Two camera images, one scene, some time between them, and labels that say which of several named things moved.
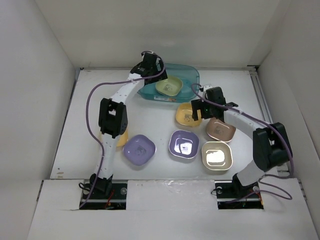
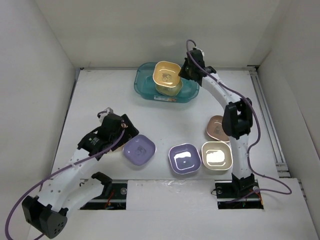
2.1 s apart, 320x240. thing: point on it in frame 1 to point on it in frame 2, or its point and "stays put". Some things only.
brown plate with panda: [219, 130] stays put
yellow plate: [184, 115] to [166, 73]
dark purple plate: [184, 143] to [184, 158]
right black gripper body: [209, 107] to [186, 70]
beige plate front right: [216, 155] stays put
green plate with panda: [170, 86] stays put
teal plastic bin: [189, 74] stays put
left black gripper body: [158, 75] to [129, 133]
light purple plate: [139, 150] stays put
